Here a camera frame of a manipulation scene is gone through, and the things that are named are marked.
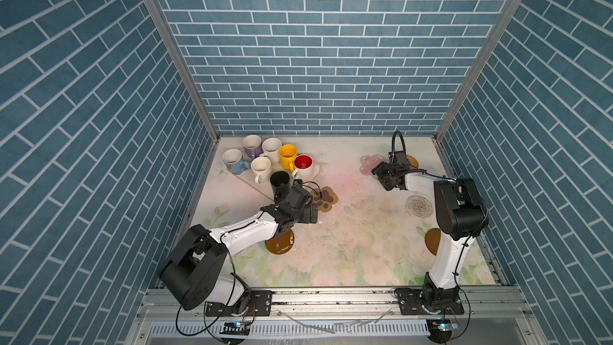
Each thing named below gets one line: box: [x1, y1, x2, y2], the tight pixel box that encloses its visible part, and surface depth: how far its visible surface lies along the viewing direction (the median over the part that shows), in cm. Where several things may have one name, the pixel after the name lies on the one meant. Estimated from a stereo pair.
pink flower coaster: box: [359, 154, 386, 175], surface depth 114 cm
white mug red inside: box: [292, 154, 314, 181], surface depth 104 cm
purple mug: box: [242, 134, 263, 160], surface depth 109 cm
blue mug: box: [222, 148, 250, 175], surface depth 102 cm
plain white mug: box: [250, 156, 272, 184], surface depth 98 cm
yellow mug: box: [279, 143, 298, 173], surface depth 105 cm
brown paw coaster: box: [311, 186, 340, 213], surface depth 98 cm
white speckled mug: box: [260, 137, 282, 164], surface depth 107 cm
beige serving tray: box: [239, 155, 322, 202], surface depth 101 cm
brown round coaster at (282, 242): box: [264, 228, 295, 255], surface depth 86 cm
